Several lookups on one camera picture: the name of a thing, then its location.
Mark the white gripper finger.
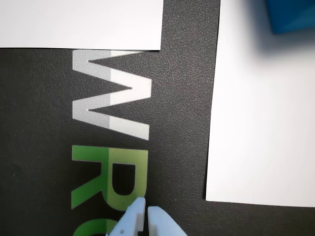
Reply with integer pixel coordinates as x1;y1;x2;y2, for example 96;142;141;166
147;206;189;236
105;197;146;236

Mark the blue paper box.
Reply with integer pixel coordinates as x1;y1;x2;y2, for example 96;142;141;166
265;0;315;34

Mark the black mat with WROB print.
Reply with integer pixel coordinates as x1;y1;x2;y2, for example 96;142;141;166
0;0;315;236

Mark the white paper sheet marked HOME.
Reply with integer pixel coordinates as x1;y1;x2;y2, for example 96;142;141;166
205;0;315;207

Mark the white paper sheet marked 1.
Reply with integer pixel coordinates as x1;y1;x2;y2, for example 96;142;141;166
0;0;164;52

